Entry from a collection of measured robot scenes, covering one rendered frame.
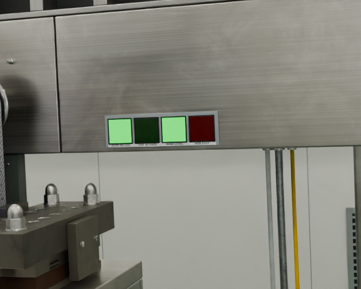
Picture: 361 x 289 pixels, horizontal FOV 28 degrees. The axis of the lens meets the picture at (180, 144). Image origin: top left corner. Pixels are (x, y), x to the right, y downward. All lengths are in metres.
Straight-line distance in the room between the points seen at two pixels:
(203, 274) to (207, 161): 0.62
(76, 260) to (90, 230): 0.08
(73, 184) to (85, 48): 2.66
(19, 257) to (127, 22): 0.56
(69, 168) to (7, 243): 2.95
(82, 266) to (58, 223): 0.11
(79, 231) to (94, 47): 0.41
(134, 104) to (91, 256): 0.33
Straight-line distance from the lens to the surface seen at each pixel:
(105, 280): 1.44
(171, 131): 1.49
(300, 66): 1.44
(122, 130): 1.53
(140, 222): 4.06
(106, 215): 1.56
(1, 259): 1.27
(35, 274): 1.31
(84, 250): 1.42
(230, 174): 3.88
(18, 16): 1.66
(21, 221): 1.28
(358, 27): 1.44
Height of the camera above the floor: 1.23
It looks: 3 degrees down
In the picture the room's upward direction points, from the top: 2 degrees counter-clockwise
